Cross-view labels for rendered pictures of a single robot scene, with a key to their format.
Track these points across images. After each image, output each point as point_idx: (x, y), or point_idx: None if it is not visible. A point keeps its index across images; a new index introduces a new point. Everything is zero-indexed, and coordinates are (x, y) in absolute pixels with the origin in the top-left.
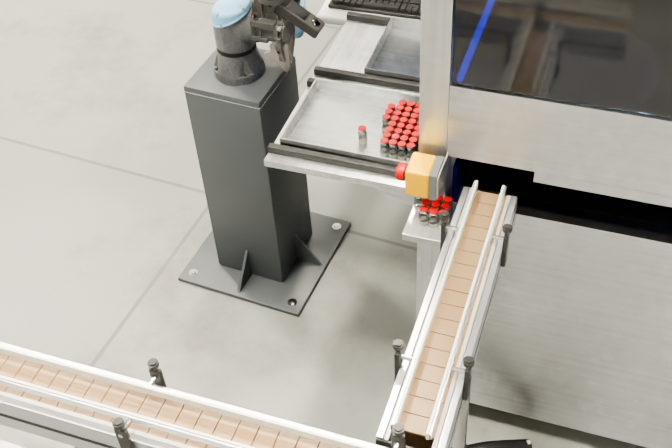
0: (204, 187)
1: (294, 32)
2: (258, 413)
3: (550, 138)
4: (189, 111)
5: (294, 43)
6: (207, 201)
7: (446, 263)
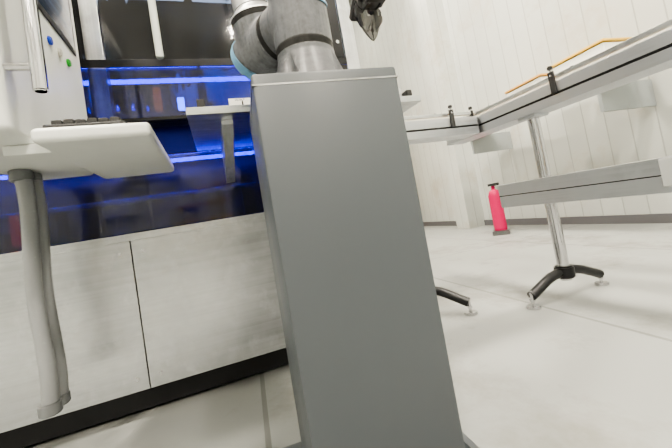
0: (436, 294)
1: (356, 17)
2: (512, 100)
3: None
4: (403, 117)
5: (359, 25)
6: (443, 331)
7: (406, 116)
